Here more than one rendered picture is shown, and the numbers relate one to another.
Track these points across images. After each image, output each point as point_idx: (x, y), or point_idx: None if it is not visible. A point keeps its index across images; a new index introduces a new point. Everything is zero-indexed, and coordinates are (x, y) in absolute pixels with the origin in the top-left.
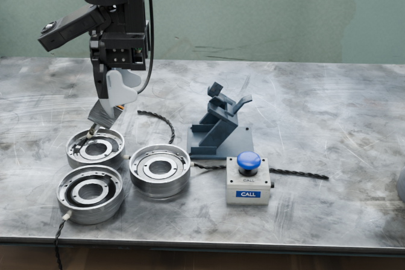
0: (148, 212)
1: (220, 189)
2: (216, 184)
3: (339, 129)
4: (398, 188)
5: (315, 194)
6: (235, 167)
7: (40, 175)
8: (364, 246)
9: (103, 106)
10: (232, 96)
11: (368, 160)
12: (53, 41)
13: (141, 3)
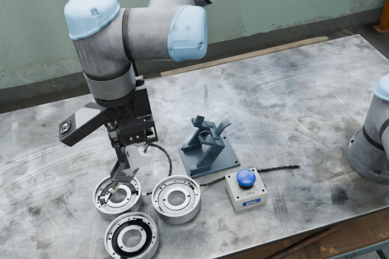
0: (180, 239)
1: (226, 200)
2: (221, 196)
3: (290, 118)
4: (349, 161)
5: (295, 184)
6: (235, 183)
7: (79, 230)
8: (344, 219)
9: (126, 173)
10: (200, 108)
11: (320, 141)
12: (74, 139)
13: (147, 94)
